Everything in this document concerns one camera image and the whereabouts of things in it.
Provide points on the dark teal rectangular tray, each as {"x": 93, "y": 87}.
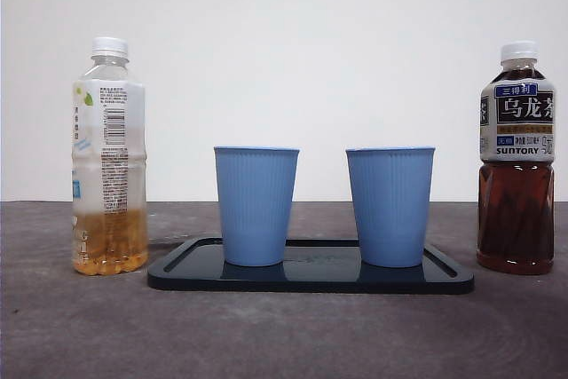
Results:
{"x": 319, "y": 281}

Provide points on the clear bottle with yellow tea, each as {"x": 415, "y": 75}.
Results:
{"x": 111, "y": 152}

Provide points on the dark oolong tea bottle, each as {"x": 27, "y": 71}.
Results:
{"x": 515, "y": 219}

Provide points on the blue ribbed cup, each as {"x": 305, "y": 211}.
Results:
{"x": 390, "y": 206}
{"x": 255, "y": 206}

